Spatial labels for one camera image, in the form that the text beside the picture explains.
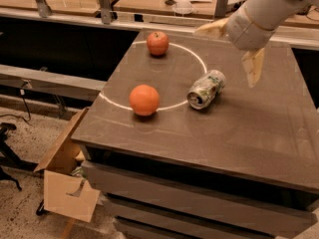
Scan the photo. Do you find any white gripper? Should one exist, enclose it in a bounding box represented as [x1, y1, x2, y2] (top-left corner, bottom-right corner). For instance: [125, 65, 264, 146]
[193, 5, 274, 88]

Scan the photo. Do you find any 7up soda can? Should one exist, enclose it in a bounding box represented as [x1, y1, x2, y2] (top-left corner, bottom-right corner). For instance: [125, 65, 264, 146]
[187, 70, 226, 110]

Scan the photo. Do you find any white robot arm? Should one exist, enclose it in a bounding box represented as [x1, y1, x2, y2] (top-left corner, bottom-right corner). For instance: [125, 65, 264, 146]
[194, 0, 319, 88]

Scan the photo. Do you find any power strip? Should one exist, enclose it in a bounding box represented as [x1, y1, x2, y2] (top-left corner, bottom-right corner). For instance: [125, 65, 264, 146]
[227, 0, 247, 11]

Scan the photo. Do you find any clear plastic cup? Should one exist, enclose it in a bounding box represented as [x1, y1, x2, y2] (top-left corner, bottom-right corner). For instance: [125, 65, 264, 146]
[172, 1, 193, 15]

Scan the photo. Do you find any red apple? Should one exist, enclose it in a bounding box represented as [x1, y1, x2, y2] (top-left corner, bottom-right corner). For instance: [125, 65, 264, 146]
[147, 31, 169, 56]

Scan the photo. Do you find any orange fruit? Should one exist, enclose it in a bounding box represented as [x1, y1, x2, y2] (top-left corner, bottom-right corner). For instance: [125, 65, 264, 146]
[129, 85, 160, 117]

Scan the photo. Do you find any grey drawer cabinet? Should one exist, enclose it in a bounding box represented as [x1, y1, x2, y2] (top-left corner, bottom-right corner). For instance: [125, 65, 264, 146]
[82, 153, 317, 239]

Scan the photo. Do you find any open cardboard box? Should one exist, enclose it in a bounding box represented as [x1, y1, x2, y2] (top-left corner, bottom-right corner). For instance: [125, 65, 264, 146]
[34, 109, 100, 222]

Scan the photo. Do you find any black chair base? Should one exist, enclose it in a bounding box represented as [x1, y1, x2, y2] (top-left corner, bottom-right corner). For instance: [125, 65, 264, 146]
[0, 122, 37, 191]

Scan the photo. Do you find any metal bracket post right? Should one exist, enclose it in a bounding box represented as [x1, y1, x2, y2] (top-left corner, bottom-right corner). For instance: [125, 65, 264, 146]
[214, 0, 228, 18]

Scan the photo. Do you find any metal bracket post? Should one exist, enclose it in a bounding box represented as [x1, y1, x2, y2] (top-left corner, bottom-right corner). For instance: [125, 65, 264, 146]
[99, 0, 112, 24]
[35, 0, 52, 18]
[214, 0, 228, 18]

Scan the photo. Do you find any metal bracket post middle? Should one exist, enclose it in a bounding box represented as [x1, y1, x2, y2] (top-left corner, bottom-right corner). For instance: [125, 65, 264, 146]
[99, 0, 112, 24]

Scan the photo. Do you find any metal bracket post left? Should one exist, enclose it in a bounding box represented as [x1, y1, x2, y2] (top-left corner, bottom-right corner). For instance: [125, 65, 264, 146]
[35, 0, 52, 18]

